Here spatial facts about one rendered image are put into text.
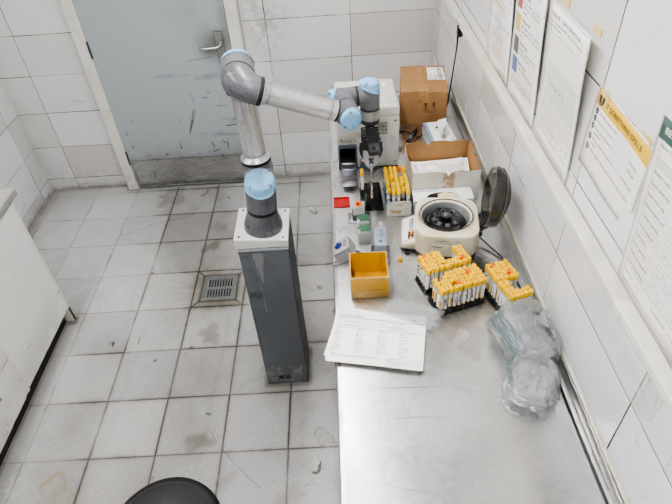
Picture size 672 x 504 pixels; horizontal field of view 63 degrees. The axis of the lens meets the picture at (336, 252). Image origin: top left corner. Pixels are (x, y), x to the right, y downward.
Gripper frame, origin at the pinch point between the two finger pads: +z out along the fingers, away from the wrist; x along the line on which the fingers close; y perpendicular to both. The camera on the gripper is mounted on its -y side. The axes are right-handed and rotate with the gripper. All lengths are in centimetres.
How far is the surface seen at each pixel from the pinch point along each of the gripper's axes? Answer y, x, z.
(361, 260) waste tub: -43.3, 6.9, 11.3
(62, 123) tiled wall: 159, 201, 52
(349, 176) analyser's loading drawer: 14.3, 8.6, 13.7
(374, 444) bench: -111, 8, 18
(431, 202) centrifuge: -18.8, -21.6, 5.9
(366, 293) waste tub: -56, 6, 15
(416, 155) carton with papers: 21.1, -21.5, 9.4
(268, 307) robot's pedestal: -27, 47, 50
